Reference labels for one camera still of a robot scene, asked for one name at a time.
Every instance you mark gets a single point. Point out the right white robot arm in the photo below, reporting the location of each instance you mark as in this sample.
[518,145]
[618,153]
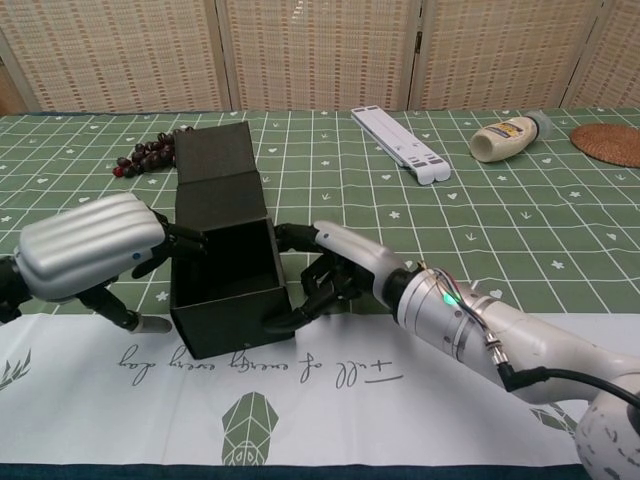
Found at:
[525,340]

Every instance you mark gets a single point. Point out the black foldable cardboard box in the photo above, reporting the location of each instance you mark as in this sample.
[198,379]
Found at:
[235,325]

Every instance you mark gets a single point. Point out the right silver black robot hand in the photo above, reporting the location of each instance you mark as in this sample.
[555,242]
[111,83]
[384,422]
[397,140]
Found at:
[360,260]

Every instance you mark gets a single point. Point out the white folding laptop stand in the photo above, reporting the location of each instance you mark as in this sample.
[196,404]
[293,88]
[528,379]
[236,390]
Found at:
[400,145]

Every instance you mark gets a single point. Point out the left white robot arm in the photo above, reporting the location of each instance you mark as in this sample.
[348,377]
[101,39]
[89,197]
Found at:
[10,290]

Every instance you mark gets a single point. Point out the bamboo folding screen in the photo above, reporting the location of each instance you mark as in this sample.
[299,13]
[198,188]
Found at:
[320,50]

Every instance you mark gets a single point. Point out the cream mayonnaise squeeze bottle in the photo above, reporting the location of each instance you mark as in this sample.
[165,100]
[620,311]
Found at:
[500,140]

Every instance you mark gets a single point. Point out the green white deer tablecloth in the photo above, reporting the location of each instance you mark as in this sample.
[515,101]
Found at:
[400,400]

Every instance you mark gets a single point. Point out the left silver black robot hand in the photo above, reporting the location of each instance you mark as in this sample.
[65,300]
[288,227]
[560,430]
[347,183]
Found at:
[90,245]

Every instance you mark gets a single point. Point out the dark red grape bunch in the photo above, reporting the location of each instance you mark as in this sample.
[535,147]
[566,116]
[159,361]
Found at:
[150,155]

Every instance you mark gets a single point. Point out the round woven brown coaster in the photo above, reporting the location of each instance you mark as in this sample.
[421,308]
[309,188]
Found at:
[610,145]

